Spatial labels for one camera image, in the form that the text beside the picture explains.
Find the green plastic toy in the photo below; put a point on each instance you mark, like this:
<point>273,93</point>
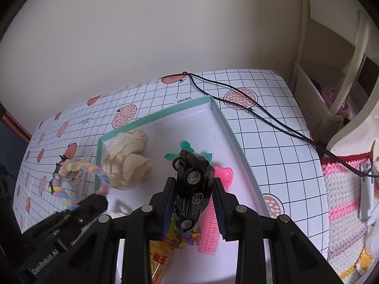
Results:
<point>186,146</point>

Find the red-brown wooden frame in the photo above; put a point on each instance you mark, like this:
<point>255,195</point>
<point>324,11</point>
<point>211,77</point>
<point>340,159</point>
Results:
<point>16,124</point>

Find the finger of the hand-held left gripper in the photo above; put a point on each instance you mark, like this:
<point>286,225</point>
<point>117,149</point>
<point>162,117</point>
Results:
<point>90,205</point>

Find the white plastic clip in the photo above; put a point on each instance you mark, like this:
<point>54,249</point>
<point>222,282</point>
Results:
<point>365,192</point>

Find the pink white knit cloth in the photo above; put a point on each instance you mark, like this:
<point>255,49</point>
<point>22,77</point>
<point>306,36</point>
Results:
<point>343,201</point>

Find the teal cardboard box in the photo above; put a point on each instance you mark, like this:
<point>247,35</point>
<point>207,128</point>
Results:
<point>177,124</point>

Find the black toy car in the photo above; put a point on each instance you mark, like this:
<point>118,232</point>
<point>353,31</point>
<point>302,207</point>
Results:
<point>194,165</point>

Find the dark glass panel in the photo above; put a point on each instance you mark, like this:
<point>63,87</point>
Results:
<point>9,148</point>

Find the pink hair comb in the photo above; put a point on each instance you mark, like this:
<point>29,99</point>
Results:
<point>207,230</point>

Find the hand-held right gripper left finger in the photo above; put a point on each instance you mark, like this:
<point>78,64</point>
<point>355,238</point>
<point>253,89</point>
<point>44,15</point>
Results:
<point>167,210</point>

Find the yellow snack packet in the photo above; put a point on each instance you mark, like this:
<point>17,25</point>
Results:
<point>160,263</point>

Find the cream lace cloth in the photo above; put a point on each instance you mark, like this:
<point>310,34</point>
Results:
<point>130,159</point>

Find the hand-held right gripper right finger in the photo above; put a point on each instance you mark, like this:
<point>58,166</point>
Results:
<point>218,210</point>

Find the white shelf rack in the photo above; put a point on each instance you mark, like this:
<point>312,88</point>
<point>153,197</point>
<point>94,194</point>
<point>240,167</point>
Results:
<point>340,65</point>

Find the fruit print grid tablecloth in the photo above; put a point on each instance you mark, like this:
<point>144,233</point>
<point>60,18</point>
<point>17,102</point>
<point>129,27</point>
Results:
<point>266,109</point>

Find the pink basket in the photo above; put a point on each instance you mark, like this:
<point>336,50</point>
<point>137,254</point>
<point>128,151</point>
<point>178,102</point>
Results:
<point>333,97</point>

